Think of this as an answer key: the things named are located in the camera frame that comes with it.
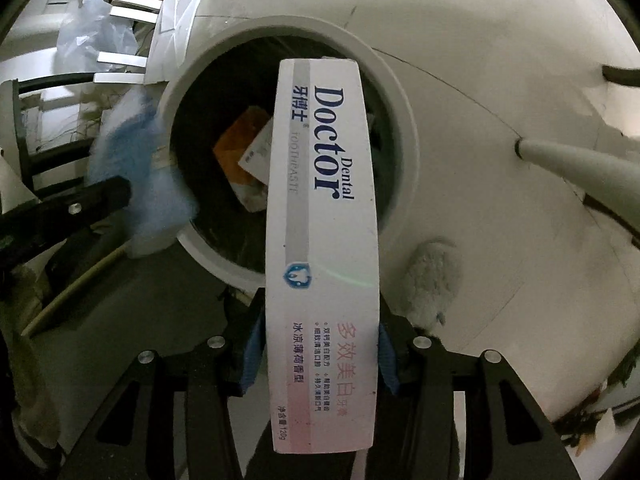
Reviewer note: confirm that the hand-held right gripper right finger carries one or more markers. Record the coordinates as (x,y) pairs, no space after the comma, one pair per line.
(387,360)

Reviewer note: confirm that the olive beige cloth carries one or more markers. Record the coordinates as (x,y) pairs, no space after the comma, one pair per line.
(27,360)

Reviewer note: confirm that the round white trash bin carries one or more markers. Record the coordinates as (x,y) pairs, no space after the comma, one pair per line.
(220,40)

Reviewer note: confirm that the white slatted rack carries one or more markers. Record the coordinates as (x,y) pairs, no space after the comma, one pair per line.
(135,12)

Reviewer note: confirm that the clear plastic bag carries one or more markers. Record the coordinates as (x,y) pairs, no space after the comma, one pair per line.
(95,30)

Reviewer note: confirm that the black chair frame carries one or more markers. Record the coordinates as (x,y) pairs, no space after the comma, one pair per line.
(27,125)

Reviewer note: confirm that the grey tapered table leg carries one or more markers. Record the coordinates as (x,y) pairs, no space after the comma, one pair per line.
(575,162)

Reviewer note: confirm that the orange wrapper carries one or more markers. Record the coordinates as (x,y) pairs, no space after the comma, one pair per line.
(234,150)

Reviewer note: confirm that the white fluffy cloth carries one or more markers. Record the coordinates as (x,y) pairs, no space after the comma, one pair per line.
(434,280)

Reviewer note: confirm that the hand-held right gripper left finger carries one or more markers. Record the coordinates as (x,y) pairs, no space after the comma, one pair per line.
(252,355)

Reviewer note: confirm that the white card pack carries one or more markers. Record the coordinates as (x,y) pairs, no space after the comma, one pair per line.
(257,157)

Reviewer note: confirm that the blue wrapper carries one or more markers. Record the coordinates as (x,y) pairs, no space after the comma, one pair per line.
(150,185)

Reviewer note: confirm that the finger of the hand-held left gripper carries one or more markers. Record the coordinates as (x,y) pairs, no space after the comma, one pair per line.
(95,197)

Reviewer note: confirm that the floral quilted tablecloth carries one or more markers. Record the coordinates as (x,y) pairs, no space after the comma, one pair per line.
(605,405)

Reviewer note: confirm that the long white toothpaste box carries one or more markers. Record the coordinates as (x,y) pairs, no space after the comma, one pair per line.
(320,260)

